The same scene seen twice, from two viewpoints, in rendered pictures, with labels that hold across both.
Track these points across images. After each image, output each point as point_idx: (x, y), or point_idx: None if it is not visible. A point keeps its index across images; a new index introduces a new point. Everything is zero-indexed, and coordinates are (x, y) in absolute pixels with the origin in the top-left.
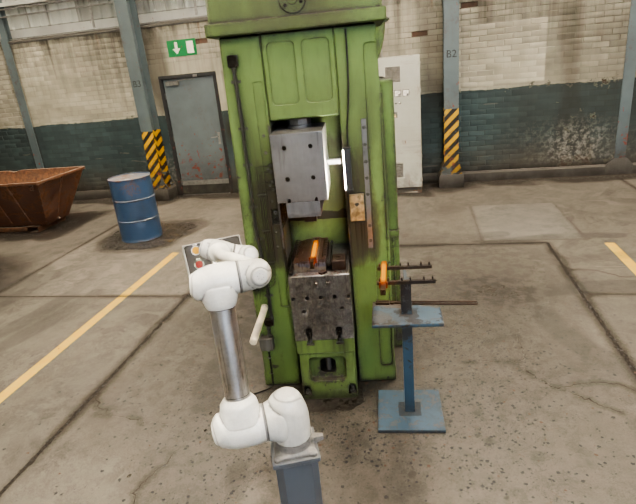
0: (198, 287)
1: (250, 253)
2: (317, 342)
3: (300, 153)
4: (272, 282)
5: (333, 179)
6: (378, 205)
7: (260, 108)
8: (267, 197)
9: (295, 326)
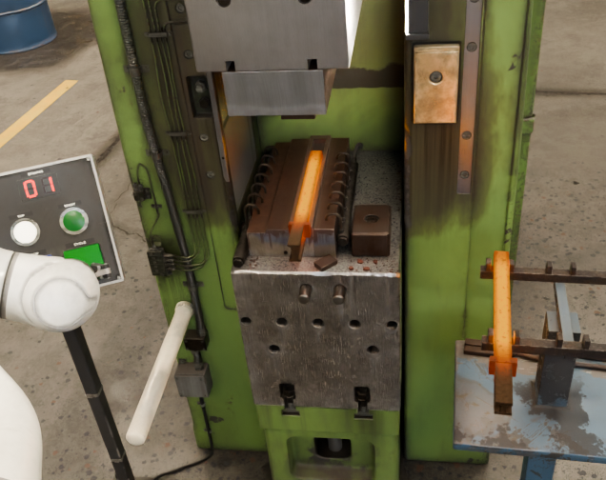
0: None
1: (57, 304)
2: (307, 411)
3: None
4: (200, 256)
5: None
6: (499, 80)
7: None
8: (174, 43)
9: (252, 376)
